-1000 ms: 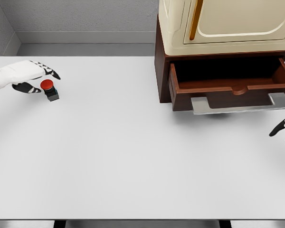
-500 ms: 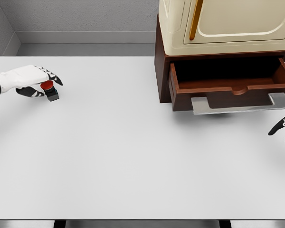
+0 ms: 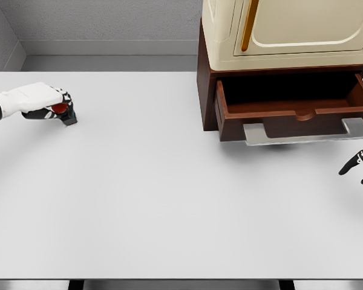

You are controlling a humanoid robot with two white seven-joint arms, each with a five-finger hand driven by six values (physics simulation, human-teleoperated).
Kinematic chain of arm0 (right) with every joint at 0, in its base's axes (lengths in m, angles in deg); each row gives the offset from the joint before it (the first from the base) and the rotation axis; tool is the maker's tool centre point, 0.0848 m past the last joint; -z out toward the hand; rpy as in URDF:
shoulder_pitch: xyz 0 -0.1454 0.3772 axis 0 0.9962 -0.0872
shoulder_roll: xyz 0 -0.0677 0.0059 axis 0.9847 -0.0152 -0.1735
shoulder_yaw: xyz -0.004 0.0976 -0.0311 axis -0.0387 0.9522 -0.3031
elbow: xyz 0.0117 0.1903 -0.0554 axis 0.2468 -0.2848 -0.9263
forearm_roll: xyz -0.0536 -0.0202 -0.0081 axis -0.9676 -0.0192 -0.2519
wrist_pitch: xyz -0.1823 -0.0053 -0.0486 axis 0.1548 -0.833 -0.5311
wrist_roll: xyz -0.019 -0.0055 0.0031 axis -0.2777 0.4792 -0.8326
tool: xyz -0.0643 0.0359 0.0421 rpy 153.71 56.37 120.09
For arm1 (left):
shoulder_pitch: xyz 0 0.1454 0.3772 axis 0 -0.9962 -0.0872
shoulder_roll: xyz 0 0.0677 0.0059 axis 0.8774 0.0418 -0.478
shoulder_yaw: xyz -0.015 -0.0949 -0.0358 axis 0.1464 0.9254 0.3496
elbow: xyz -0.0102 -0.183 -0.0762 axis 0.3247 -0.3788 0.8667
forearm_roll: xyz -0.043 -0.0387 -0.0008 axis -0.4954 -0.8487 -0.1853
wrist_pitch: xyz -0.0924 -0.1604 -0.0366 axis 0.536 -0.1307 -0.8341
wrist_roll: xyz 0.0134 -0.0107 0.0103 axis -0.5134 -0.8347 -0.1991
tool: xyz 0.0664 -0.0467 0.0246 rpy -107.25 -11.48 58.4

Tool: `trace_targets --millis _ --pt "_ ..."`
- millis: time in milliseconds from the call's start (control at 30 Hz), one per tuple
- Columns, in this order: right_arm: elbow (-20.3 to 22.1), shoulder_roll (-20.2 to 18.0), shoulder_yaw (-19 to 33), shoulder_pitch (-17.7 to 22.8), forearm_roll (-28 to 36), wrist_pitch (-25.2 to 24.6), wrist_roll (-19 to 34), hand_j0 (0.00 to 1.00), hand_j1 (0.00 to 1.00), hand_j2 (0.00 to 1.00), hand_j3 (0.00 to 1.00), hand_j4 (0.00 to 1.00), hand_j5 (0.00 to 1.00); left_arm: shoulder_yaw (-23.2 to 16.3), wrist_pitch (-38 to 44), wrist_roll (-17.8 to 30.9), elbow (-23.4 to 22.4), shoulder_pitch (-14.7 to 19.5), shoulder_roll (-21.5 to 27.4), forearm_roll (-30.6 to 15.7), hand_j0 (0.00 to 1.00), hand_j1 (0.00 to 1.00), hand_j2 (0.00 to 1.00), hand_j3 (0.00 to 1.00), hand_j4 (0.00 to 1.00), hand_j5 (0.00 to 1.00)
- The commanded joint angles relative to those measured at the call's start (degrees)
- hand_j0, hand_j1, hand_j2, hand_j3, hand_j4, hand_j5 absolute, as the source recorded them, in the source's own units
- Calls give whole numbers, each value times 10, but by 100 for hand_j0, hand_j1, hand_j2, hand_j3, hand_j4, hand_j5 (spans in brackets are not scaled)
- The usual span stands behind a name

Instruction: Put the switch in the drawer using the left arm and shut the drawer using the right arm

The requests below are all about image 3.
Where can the brown wooden drawer cabinet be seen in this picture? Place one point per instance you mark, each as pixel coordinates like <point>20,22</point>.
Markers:
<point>206,90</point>

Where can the brown wooden drawer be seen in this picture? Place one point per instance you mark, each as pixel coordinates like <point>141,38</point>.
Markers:
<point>260,122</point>

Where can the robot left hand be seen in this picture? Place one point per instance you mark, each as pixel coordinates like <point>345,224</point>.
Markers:
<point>39,96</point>

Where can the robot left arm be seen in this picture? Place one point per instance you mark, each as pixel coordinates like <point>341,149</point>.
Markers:
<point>1,104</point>

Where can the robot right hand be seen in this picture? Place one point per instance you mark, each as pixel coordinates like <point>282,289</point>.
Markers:
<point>358,158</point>

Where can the red button black switch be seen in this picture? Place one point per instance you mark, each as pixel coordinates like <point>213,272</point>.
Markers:
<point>61,109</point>

